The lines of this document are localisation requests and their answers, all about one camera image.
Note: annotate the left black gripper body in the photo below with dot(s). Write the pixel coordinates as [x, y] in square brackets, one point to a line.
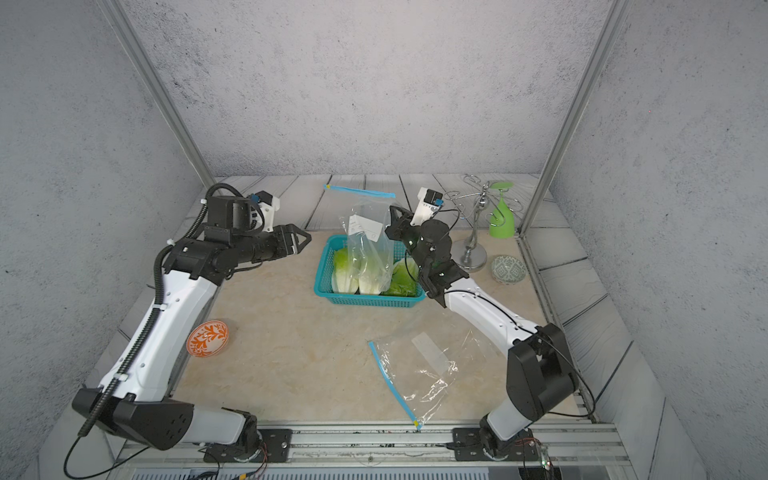
[257, 246]

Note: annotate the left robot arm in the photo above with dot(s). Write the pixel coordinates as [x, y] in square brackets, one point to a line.
[133, 399]

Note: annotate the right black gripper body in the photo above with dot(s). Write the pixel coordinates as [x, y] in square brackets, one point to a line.
[413, 241]

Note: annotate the aluminium front rail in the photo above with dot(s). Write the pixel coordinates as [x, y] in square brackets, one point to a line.
[551, 449]

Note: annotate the aluminium frame post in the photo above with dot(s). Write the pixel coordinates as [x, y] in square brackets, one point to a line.
[595, 65]
[121, 25]

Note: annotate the orange patterned bowl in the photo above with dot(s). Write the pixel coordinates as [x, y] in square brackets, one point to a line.
[208, 339]

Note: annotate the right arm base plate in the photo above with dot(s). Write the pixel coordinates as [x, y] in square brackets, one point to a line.
[481, 444]

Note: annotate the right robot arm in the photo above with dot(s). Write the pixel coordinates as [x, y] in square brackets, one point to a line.
[540, 373]

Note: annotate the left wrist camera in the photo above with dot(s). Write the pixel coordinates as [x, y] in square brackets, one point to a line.
[265, 207]

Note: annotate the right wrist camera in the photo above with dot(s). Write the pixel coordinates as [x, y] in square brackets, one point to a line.
[429, 204]

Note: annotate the green plastic goblet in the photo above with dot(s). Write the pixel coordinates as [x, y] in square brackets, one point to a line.
[502, 220]

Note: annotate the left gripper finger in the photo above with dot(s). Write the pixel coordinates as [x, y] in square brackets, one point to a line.
[290, 247]
[292, 235]

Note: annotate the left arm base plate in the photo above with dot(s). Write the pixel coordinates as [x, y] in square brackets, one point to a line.
[263, 446]

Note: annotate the right aluminium frame post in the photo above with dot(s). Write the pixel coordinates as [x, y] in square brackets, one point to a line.
[595, 65]

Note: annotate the teal plastic basket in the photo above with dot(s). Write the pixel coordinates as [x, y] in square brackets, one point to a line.
[323, 287]

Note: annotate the silver metal cup rack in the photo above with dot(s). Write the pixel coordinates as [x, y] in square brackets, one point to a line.
[476, 209]

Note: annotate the left aluminium frame post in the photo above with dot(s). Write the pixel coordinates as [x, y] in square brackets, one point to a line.
[121, 25]

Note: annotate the chinese cabbage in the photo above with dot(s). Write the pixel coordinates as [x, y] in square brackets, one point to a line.
[404, 279]
[346, 270]
[377, 260]

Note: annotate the clear zipper bag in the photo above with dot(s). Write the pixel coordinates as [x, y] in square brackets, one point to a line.
[364, 215]
[420, 362]

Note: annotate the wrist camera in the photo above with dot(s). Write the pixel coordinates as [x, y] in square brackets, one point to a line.
[265, 207]
[429, 204]

